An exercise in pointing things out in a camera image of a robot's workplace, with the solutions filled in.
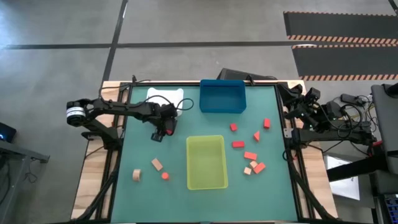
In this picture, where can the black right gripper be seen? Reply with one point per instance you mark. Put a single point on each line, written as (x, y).
(311, 105)

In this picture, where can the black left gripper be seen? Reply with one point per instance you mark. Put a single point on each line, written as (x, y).
(168, 119)

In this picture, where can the long red rectangular block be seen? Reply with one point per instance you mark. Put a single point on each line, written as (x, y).
(238, 144)
(169, 132)

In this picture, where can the long wooden rectangular block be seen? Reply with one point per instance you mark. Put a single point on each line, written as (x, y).
(157, 164)

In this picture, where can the orange-red cylinder block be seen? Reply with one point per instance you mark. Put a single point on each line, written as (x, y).
(165, 176)

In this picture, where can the orange-red triangle block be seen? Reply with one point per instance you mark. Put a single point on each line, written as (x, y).
(257, 137)

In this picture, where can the small red cube block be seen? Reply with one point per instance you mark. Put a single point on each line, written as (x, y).
(233, 127)

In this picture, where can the orange-red rectangular block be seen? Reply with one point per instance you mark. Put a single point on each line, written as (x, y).
(250, 155)
(259, 168)

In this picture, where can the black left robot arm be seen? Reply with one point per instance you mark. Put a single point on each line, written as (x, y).
(124, 107)

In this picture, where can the short red rectangular block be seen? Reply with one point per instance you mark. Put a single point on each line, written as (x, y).
(266, 123)

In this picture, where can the white plastic bin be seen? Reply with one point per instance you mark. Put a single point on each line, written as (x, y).
(164, 93)

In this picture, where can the black power strip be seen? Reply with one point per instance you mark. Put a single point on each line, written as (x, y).
(349, 99)

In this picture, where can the translucent yellow plastic bin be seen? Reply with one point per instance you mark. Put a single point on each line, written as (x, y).
(206, 165)

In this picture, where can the green table mat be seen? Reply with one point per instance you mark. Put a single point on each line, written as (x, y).
(149, 199)

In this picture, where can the black hazard-striped floor mat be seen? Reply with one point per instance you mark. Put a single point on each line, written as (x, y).
(345, 62)
(339, 25)

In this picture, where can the small wooden block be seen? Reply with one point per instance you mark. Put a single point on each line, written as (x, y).
(253, 164)
(247, 170)

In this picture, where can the blue plastic bin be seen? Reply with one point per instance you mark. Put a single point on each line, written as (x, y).
(222, 99)

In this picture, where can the black support beam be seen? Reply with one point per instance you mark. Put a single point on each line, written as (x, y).
(354, 168)

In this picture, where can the grey cabinet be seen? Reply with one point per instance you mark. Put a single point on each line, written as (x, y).
(388, 124)

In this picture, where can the white paper sheet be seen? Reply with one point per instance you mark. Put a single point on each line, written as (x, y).
(345, 186)

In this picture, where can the grey desk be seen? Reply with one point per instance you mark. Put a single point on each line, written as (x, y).
(18, 151)

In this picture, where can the blue-keyed keyboard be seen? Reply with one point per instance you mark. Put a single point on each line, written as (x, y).
(392, 207)

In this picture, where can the black device with blue light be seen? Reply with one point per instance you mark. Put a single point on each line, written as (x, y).
(6, 132)

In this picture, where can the black aluminium table frame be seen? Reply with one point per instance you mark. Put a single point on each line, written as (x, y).
(293, 186)

